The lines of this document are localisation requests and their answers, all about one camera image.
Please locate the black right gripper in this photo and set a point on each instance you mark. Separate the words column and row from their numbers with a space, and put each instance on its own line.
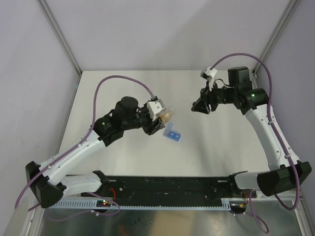
column 206, row 96

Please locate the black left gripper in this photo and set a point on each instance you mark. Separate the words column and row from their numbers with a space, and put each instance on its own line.
column 151, row 128

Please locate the blue weekly pill organizer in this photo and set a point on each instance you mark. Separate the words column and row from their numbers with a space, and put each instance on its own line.
column 170, row 133

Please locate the amber pill bottle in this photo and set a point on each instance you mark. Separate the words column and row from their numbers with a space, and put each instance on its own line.
column 166, row 114

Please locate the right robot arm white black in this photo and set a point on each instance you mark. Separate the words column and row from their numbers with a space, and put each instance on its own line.
column 286, row 170

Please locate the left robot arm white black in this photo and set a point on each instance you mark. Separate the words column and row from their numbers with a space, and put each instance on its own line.
column 50, row 181

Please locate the small electronics board with leds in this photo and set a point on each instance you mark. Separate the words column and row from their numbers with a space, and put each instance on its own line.
column 103, row 203

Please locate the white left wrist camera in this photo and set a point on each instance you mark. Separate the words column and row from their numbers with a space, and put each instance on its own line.
column 156, row 109

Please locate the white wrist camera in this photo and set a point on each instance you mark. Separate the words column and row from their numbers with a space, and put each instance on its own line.
column 156, row 109
column 210, row 75

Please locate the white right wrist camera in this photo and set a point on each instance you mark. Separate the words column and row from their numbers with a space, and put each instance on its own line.
column 210, row 75

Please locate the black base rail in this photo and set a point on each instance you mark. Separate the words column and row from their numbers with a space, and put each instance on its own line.
column 172, row 191

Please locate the aluminium frame post right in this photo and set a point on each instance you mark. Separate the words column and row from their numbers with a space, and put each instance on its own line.
column 278, row 29

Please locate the aluminium frame post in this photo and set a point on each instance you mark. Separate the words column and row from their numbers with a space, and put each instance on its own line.
column 46, row 10
column 278, row 29

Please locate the white slotted cable duct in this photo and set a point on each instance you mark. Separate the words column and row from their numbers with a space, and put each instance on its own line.
column 90, row 203

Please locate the aluminium frame post left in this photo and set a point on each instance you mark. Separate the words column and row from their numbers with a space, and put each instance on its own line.
column 46, row 10

